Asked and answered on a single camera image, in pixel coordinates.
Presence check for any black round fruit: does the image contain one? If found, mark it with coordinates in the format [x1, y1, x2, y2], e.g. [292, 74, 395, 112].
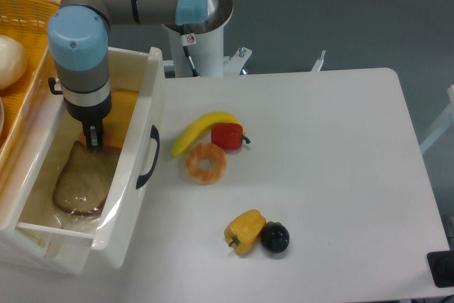
[260, 221, 290, 254]

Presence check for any brown egg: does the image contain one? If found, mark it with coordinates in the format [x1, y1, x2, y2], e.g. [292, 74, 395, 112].
[79, 131, 111, 146]

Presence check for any orange glazed donut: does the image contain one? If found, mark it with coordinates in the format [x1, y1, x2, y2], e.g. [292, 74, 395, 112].
[184, 143, 228, 185]

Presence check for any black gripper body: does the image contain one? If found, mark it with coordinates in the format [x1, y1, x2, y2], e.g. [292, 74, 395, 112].
[65, 99, 112, 129]

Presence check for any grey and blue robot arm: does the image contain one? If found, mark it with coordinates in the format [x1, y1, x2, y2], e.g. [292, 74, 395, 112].
[47, 0, 209, 150]

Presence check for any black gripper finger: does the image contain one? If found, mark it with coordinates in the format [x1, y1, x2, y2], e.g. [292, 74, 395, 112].
[86, 125, 104, 151]

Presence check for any black device at edge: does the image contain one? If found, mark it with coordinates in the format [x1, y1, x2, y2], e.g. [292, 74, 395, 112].
[426, 250, 454, 288]

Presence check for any white drawer cabinet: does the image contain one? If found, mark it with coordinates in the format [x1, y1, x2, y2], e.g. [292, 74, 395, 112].
[0, 24, 94, 275]

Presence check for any brown bread slice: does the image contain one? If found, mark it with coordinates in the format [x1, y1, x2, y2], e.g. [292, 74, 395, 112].
[52, 141, 120, 216]

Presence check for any white round bun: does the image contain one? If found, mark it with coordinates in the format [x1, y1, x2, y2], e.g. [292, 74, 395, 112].
[1, 35, 28, 90]

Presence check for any black drawer handle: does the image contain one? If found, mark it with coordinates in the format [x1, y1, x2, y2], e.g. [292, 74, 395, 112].
[135, 125, 160, 189]

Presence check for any orange toast slice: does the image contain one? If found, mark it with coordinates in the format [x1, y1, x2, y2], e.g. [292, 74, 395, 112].
[103, 89, 138, 150]

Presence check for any white bracket behind table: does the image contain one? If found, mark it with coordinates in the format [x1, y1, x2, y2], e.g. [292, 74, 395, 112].
[311, 50, 326, 72]

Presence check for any yellow banana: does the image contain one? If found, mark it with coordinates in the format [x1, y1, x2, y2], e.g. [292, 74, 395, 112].
[171, 111, 245, 158]

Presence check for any white frame at right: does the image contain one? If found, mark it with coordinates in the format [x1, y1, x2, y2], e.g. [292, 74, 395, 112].
[419, 85, 453, 155]

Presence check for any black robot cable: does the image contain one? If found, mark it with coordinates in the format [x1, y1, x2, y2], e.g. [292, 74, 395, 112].
[178, 23, 200, 77]

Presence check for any red bell pepper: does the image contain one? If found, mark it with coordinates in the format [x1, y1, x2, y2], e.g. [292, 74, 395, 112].
[211, 123, 250, 150]

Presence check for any yellow bell pepper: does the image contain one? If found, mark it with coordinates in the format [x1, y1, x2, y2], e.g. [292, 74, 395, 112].
[224, 209, 267, 255]

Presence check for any yellow wicker basket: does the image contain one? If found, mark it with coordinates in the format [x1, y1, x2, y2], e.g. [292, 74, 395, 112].
[1, 0, 60, 168]

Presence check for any white open drawer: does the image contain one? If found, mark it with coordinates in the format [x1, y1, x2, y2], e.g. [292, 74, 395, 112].
[1, 48, 165, 274]

